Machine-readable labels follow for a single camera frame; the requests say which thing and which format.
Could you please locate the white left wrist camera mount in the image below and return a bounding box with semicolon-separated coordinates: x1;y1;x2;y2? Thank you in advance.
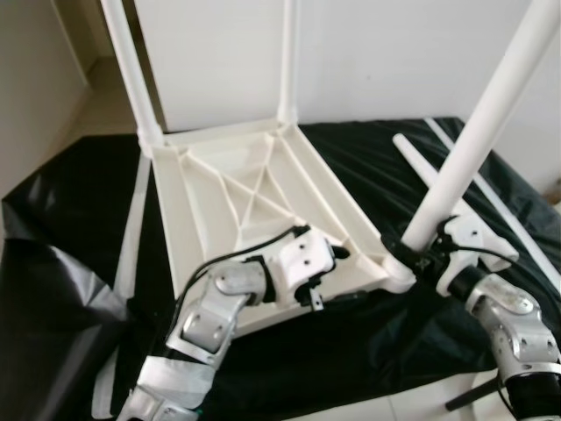
263;230;338;308

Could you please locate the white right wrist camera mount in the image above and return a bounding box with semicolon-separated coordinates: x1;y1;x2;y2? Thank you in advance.
436;215;508;286

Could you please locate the black stand bar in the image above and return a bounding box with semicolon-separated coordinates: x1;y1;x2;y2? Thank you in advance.
445;386;492;411

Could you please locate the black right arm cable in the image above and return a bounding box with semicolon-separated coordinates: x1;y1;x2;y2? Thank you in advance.
451;248;527;413

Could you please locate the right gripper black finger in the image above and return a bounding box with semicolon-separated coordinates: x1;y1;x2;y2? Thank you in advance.
384;235;423;264

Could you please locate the black cloth cover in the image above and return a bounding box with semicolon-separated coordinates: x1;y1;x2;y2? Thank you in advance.
0;116;561;421

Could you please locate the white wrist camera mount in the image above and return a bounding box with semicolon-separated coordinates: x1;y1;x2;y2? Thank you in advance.
436;215;508;286
263;230;338;308

